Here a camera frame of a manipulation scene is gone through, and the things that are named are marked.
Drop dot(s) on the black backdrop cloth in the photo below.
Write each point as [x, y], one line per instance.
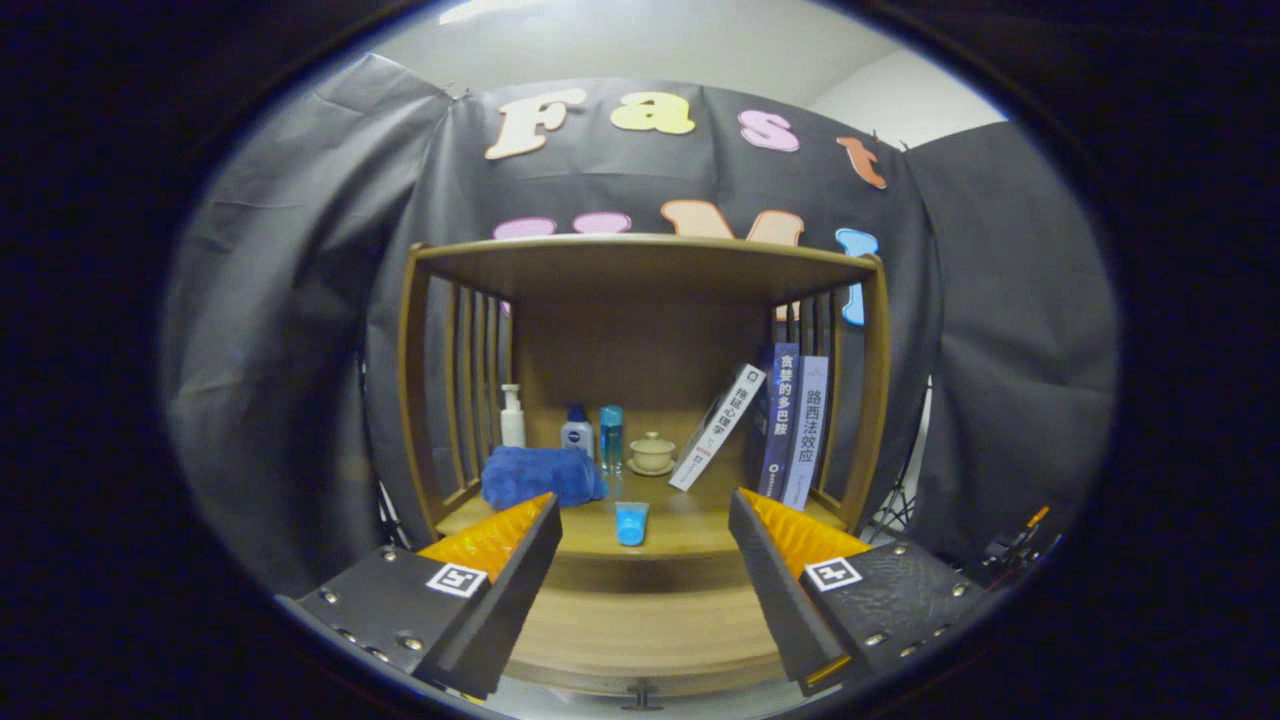
[290, 350]

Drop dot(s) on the white bottle with blue cap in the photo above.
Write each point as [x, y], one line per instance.
[577, 437]

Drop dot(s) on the clear blue bottle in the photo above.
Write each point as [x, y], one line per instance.
[611, 440]

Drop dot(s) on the lavender book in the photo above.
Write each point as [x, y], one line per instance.
[805, 430]

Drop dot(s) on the beige lidded teacup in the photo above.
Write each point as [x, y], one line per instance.
[653, 455]

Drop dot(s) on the white pump bottle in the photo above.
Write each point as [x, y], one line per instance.
[512, 425]

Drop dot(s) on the black backdrop stand legs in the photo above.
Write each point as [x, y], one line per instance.
[390, 515]

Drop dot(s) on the wooden cabinet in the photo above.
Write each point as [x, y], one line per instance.
[640, 350]

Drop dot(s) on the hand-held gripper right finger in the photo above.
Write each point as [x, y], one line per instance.
[775, 590]

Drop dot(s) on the wooden countertop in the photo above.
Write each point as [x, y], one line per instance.
[690, 525]

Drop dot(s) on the white book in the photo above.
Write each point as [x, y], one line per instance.
[715, 430]

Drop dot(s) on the dark blue book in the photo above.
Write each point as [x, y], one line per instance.
[778, 420]

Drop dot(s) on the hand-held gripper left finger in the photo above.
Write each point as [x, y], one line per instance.
[515, 590]

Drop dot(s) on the blue and white tube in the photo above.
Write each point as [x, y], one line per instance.
[632, 525]

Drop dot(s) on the rolled blue towel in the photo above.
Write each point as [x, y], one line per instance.
[540, 475]

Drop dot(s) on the black equipment with orange clamp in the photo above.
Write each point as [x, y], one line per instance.
[1010, 550]

